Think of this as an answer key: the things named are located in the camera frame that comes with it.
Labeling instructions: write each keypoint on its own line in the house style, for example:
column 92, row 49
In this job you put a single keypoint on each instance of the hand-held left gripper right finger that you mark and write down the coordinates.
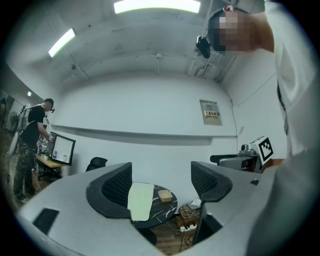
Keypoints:
column 222, row 187

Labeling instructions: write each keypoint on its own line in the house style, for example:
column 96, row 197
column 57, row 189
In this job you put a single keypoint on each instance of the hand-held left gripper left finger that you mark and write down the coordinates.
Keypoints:
column 96, row 192

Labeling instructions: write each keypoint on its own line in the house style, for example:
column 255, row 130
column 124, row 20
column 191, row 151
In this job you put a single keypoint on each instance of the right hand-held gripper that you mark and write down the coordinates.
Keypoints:
column 252, row 157

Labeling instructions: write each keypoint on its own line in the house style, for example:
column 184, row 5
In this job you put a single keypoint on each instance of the light green towel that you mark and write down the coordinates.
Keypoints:
column 140, row 202

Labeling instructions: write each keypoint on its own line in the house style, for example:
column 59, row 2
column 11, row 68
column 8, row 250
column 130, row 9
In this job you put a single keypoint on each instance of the person's right forearm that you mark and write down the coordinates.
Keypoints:
column 273, row 163

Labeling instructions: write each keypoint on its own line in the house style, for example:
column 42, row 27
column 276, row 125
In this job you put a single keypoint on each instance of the black mesh office chair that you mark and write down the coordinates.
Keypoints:
column 96, row 163

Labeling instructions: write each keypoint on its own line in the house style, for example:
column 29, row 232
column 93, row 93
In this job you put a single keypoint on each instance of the white box device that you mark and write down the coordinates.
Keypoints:
column 195, row 202

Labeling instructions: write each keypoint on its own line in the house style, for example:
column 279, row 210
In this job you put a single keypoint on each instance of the white power strip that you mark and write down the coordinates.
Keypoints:
column 188, row 228

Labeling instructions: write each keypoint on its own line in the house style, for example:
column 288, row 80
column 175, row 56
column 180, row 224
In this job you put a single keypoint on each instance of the black framed computer monitor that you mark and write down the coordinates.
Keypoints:
column 62, row 150

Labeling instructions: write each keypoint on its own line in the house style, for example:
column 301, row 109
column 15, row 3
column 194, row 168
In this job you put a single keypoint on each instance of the light wooden desk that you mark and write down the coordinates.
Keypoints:
column 48, row 162

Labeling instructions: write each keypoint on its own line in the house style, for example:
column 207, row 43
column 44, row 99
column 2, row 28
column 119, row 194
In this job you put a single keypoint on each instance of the tan lidded lunch box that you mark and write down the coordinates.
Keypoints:
column 165, row 195

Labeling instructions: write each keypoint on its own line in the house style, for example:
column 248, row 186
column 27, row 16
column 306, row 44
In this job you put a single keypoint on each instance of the person in white shirt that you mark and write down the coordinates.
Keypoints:
column 295, row 87

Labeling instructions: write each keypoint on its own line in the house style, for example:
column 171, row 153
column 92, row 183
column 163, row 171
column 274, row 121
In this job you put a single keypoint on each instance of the person's head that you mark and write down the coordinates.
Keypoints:
column 240, row 30

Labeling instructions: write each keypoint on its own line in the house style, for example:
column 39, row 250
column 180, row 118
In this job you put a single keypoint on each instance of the white ceiling light panel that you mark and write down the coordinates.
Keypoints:
column 157, row 6
column 62, row 42

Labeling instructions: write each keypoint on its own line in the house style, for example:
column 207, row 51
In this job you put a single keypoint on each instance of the grey wall electrical panel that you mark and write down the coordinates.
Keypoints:
column 210, row 112

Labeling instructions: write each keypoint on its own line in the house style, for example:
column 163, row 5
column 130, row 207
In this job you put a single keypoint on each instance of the black table pedestal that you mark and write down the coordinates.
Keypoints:
column 148, row 236

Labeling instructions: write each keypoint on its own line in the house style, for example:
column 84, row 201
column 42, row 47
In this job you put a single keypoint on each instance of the black head-worn camera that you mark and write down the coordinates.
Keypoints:
column 203, row 47

